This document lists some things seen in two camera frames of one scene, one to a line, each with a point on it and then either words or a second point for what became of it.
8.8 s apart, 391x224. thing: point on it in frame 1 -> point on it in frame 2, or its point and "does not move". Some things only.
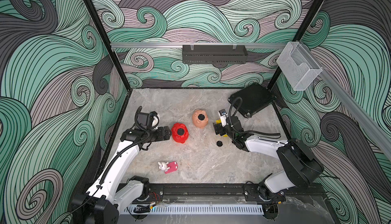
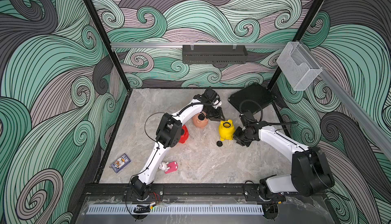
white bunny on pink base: (167, 167) does not move
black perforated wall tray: (214, 54) does not move
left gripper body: (154, 135) -> (213, 114)
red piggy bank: (182, 138) does not move
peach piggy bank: (198, 123) does not move
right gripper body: (225, 131) -> (241, 136)
